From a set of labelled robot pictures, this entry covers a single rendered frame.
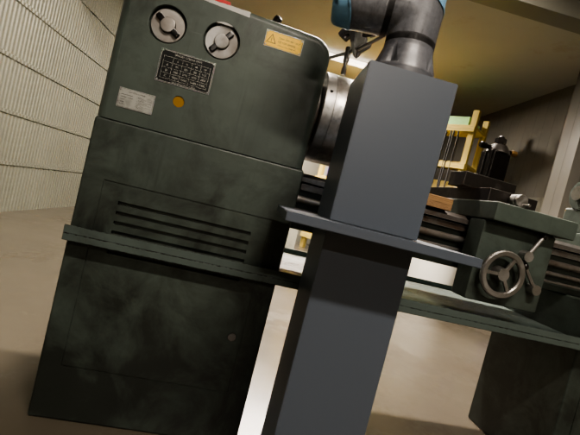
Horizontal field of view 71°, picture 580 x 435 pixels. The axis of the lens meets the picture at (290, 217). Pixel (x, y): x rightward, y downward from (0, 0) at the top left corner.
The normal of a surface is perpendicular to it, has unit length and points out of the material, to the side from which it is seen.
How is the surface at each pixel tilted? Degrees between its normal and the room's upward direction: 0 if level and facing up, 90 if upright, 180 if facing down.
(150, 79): 90
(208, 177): 90
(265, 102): 90
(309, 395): 90
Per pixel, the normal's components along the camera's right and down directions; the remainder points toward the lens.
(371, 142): 0.07, 0.06
